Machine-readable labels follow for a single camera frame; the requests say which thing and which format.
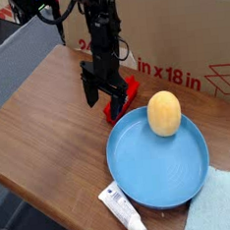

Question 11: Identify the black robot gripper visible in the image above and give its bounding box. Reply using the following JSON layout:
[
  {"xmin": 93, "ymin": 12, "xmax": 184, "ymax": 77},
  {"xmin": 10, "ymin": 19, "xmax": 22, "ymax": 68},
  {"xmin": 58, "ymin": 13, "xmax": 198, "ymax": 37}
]
[{"xmin": 76, "ymin": 17, "xmax": 132, "ymax": 124}]

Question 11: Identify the red rectangular block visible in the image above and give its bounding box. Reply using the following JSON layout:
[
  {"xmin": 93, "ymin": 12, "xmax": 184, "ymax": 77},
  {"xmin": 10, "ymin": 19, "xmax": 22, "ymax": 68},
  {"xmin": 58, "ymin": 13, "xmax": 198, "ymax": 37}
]
[{"xmin": 103, "ymin": 75, "xmax": 140, "ymax": 125}]

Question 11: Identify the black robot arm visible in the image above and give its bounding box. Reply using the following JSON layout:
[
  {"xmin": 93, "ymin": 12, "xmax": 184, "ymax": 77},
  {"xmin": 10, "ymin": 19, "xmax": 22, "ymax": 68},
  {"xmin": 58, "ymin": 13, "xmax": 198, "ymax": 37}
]
[{"xmin": 8, "ymin": 0, "xmax": 128, "ymax": 120}]

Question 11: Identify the yellow potato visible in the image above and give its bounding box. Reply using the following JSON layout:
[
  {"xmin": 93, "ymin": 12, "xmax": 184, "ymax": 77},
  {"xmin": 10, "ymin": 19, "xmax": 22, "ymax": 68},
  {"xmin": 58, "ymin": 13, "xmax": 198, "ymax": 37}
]
[{"xmin": 146, "ymin": 90, "xmax": 182, "ymax": 137}]

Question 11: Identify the blue round plate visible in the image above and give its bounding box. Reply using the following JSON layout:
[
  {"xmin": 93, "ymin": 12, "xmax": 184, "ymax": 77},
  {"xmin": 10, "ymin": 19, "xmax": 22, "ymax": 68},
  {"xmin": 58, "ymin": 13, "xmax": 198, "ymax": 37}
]
[{"xmin": 106, "ymin": 107, "xmax": 209, "ymax": 209}]

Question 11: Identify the white cream tube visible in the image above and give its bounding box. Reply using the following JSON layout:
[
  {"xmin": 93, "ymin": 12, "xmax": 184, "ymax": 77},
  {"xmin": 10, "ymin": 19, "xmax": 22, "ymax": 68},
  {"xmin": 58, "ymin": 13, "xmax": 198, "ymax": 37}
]
[{"xmin": 98, "ymin": 181, "xmax": 147, "ymax": 230}]

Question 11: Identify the grey fabric panel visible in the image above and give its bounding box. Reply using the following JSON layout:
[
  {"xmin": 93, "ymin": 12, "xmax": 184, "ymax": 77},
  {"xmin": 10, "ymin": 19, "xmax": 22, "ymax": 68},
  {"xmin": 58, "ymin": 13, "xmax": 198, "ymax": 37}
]
[{"xmin": 0, "ymin": 17, "xmax": 62, "ymax": 108}]

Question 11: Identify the light blue towel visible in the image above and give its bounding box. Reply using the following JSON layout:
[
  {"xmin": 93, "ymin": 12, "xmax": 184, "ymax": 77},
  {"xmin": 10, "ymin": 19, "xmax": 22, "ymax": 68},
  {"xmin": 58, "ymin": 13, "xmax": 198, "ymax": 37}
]
[{"xmin": 184, "ymin": 167, "xmax": 230, "ymax": 230}]

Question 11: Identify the cardboard box wall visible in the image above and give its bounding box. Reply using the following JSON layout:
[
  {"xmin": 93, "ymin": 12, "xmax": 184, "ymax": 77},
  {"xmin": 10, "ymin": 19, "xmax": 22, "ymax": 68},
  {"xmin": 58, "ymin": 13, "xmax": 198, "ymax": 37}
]
[{"xmin": 59, "ymin": 0, "xmax": 230, "ymax": 119}]

